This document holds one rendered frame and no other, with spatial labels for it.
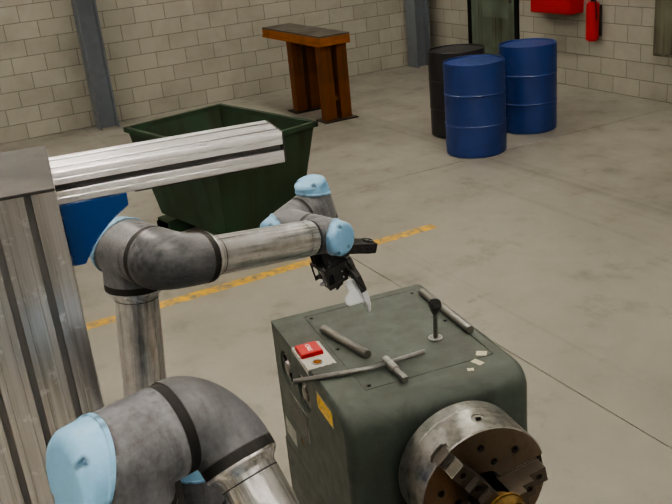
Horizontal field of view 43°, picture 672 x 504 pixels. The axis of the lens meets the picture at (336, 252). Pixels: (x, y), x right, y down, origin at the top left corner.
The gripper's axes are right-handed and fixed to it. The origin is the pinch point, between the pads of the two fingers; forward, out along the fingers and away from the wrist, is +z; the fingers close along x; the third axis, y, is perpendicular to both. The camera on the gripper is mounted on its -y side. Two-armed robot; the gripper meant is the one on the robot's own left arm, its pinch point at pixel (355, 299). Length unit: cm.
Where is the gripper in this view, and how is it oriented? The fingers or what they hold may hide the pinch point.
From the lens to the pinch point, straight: 210.9
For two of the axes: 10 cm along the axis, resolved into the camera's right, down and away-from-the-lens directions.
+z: 2.6, 8.2, 5.1
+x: 5.2, 3.3, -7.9
